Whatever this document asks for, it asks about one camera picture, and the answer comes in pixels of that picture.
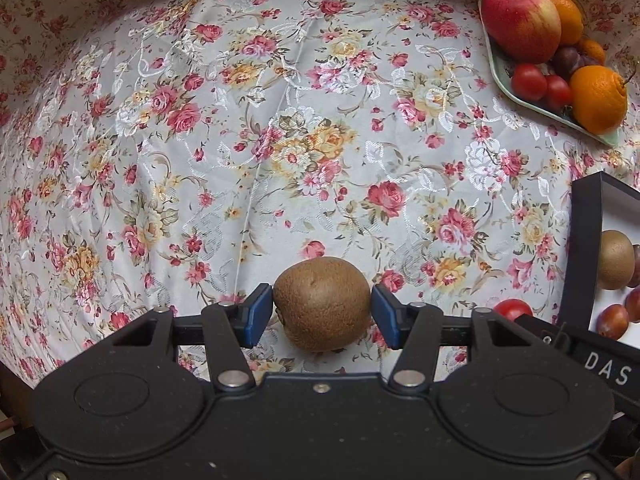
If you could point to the brown kiwi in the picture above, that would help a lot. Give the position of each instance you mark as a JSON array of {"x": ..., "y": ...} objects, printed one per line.
[
  {"x": 614, "y": 260},
  {"x": 322, "y": 305}
]

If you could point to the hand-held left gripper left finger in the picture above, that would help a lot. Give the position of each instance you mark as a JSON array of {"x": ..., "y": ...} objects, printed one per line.
[{"x": 257, "y": 315}]

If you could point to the red tomato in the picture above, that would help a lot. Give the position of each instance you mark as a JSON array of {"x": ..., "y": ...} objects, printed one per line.
[
  {"x": 557, "y": 93},
  {"x": 511, "y": 308},
  {"x": 528, "y": 81}
]

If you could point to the black box white inside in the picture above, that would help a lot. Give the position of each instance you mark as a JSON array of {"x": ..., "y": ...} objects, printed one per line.
[{"x": 580, "y": 220}]

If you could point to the necked orange with stem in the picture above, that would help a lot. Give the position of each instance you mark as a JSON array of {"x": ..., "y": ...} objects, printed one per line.
[{"x": 598, "y": 100}]

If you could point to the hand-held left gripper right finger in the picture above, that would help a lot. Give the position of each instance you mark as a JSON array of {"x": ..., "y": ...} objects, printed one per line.
[{"x": 386, "y": 316}]

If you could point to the floral tablecloth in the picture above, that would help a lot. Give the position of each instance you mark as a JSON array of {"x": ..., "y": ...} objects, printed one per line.
[{"x": 250, "y": 135}]

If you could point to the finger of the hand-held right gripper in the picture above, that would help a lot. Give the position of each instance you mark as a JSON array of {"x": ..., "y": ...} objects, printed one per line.
[{"x": 540, "y": 329}]

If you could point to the pale green tray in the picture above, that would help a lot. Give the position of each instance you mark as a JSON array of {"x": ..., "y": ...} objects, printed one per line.
[{"x": 500, "y": 77}]

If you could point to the red apple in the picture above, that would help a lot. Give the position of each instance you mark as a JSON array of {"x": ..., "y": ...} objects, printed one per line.
[{"x": 522, "y": 22}]

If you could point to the round orange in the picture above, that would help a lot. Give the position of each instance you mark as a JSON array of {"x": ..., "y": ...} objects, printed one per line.
[{"x": 570, "y": 15}]

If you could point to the tiny tangerine with stem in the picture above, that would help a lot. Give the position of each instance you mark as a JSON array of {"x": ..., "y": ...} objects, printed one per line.
[{"x": 594, "y": 49}]

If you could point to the dark plum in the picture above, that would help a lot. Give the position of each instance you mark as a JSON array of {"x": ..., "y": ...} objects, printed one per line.
[
  {"x": 590, "y": 61},
  {"x": 566, "y": 61}
]

